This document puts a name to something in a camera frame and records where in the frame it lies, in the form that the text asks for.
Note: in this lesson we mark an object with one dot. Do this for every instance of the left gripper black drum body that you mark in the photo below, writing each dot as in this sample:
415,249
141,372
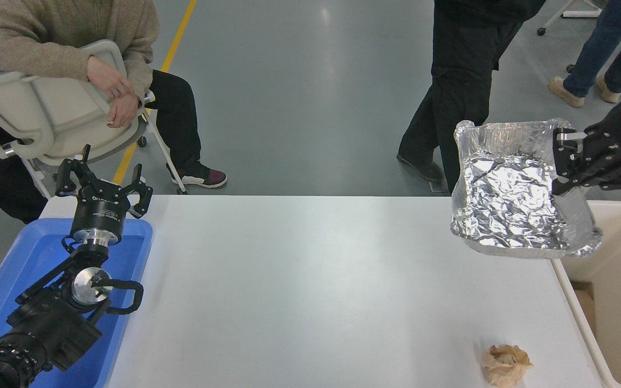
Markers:
100,210

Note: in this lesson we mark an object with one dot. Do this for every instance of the silver foil tray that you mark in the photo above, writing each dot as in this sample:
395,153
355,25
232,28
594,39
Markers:
504,199

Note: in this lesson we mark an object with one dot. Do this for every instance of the seated person's left forearm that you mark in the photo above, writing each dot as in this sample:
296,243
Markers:
143,64

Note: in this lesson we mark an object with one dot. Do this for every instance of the seated person's right forearm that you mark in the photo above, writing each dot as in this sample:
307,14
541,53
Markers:
30,54

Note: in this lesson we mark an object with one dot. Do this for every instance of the silver floor plate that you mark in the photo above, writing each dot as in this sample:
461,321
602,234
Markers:
439,187

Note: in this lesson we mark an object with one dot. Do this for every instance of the seated person's left hand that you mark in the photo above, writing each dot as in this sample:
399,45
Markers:
123,111

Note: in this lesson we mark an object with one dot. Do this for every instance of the seated person's right hand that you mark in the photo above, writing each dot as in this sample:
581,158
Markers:
108,78

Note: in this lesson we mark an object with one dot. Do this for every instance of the white plastic chair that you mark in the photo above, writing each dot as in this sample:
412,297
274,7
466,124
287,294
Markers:
46,113

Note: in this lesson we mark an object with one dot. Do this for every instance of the blue plastic tray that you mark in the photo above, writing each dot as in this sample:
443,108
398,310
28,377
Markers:
30,253

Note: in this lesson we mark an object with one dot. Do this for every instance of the walking person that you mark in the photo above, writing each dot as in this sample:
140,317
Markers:
601,43

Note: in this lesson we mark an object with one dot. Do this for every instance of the seated person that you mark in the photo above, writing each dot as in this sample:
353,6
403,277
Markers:
46,32

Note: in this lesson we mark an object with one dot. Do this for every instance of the standing person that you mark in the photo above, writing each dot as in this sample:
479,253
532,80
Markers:
461,70

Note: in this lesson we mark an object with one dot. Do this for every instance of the crumpled tan paper ball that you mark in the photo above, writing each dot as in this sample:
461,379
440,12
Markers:
506,366

